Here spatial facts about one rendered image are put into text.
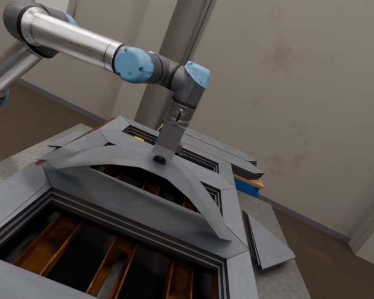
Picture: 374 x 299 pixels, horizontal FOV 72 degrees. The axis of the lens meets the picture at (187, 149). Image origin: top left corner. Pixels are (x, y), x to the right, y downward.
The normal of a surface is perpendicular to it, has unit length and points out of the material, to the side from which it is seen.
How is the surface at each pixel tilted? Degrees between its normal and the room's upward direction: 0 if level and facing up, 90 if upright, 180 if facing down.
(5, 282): 0
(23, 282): 0
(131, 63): 90
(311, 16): 90
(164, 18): 90
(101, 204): 0
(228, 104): 90
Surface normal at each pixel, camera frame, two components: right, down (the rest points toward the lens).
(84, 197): 0.40, -0.86
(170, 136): -0.05, 0.34
